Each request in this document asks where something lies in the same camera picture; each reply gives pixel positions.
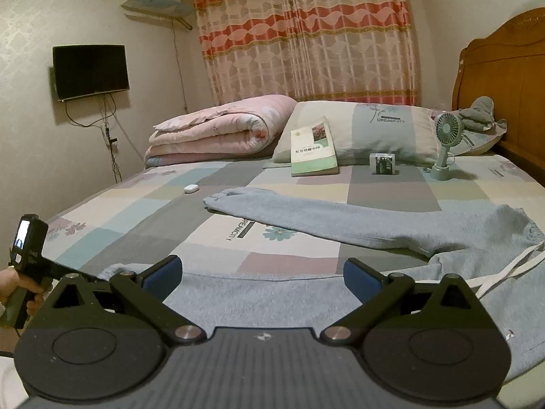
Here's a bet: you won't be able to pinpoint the green white book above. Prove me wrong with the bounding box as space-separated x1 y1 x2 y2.
291 116 340 177

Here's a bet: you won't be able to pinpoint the wooden headboard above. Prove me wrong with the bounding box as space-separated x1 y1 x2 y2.
451 7 545 180

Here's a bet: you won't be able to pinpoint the red beige patterned curtain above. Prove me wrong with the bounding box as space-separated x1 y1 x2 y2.
190 0 422 107

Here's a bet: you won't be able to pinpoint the grey sweatpants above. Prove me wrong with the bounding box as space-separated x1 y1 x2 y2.
100 187 545 378

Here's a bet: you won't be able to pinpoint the black wall television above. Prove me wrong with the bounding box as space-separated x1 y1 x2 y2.
52 45 130 103

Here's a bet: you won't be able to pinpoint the green handheld fan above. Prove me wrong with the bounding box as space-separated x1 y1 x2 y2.
430 112 465 181

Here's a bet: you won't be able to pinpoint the person's left hand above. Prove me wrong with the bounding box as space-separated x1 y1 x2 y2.
0 266 45 316

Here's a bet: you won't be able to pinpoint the black wall cables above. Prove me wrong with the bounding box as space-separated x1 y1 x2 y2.
64 94 145 184

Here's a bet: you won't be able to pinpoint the person's white fluffy robe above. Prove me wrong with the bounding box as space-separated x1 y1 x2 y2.
0 355 30 409

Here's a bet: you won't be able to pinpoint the folded pink quilt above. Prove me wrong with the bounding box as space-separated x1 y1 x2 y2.
144 95 298 169

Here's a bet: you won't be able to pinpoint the small white green packet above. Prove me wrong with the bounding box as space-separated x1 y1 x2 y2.
370 152 399 175

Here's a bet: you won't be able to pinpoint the patchwork flower bed sheet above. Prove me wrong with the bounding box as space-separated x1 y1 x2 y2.
43 153 545 393

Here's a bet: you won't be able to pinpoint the grey-green crumpled cloth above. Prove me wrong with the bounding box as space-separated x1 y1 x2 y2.
457 96 497 133

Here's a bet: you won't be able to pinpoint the white fan cord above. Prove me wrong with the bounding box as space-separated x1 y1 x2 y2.
423 155 455 173

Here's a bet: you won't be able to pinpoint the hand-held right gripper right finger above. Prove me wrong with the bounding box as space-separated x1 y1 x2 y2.
319 257 483 344

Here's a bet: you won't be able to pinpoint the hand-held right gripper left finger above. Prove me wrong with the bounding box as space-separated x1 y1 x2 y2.
40 255 209 344

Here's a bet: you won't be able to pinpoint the patchwork pillow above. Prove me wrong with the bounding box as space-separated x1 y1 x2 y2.
462 123 508 156
272 101 443 167

